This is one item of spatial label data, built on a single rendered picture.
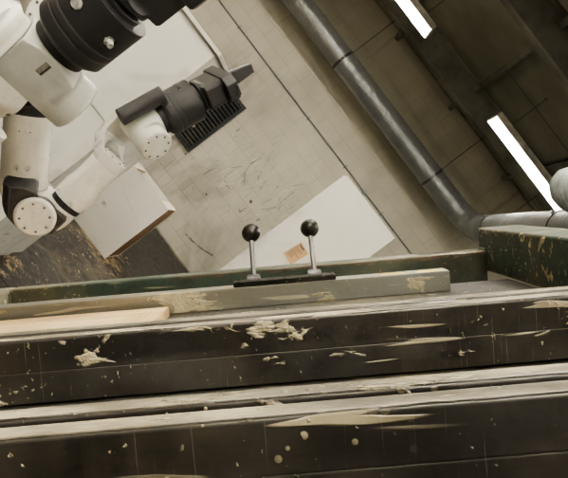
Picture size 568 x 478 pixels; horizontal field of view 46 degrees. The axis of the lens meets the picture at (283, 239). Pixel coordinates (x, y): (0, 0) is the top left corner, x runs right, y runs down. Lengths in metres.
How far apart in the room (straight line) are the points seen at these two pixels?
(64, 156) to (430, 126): 6.69
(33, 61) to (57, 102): 0.05
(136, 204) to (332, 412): 5.76
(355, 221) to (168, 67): 1.97
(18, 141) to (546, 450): 1.10
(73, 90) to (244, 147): 8.52
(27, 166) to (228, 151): 8.01
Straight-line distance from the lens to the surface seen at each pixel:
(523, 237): 1.37
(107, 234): 6.18
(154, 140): 1.30
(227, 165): 9.26
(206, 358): 0.73
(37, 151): 1.33
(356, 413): 0.40
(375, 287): 1.31
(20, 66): 0.76
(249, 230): 1.34
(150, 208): 6.09
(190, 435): 0.41
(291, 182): 9.20
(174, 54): 3.46
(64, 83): 0.76
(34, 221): 1.34
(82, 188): 1.35
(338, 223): 4.79
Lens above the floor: 1.51
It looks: 1 degrees down
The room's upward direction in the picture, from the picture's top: 53 degrees clockwise
